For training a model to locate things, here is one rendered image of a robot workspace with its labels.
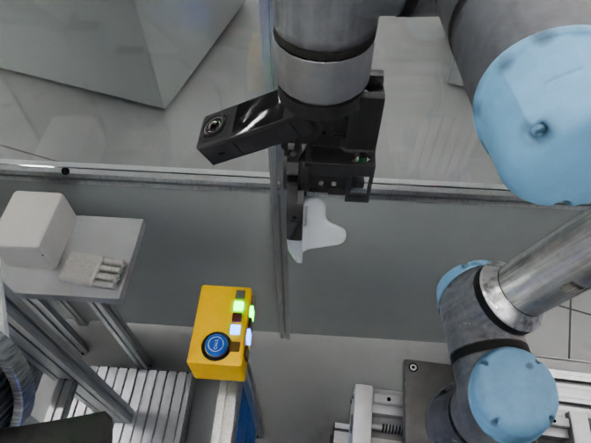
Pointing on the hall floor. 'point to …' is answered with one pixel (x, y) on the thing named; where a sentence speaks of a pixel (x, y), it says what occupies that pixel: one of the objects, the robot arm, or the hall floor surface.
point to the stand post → (61, 359)
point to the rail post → (253, 402)
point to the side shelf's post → (122, 333)
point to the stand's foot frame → (148, 403)
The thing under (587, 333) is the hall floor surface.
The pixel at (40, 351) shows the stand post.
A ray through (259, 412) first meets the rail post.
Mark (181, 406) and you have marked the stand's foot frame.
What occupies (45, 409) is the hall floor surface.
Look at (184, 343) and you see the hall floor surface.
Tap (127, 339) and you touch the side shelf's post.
